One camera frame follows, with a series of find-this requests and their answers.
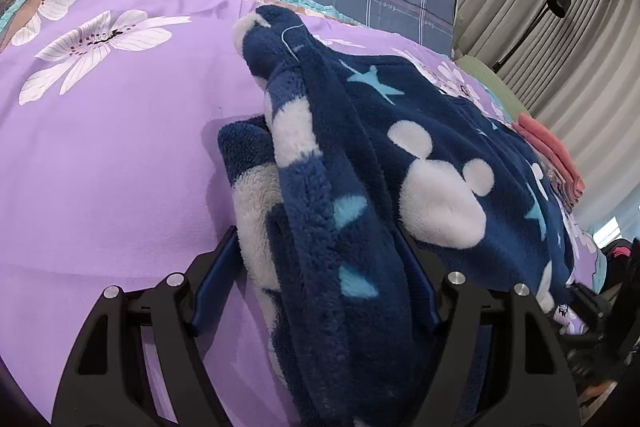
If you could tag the navy star fleece pajama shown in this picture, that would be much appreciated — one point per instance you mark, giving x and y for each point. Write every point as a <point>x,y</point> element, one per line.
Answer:
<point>352,150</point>

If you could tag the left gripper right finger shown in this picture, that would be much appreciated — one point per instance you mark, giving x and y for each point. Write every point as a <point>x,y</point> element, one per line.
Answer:
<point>497,360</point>

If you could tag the green cushion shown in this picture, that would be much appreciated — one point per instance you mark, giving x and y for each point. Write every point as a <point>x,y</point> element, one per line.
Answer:
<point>492,82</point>

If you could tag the black floor lamp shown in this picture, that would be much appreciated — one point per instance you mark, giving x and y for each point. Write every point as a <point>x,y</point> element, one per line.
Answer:
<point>558,8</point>

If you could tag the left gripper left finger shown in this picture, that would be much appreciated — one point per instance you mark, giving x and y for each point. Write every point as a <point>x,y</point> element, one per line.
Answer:
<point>105,381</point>

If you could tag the purple floral bedsheet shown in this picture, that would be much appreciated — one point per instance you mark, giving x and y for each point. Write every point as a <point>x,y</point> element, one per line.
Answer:
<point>118,180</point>

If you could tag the beige curtain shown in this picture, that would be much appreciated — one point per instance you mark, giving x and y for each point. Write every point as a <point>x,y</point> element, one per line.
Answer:
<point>579,76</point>

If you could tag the patterned folded clothes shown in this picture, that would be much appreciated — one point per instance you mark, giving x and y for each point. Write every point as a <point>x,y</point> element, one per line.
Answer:
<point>560,186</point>

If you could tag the pink folded clothes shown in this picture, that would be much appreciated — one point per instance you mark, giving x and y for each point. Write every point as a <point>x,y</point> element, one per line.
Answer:
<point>552,148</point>

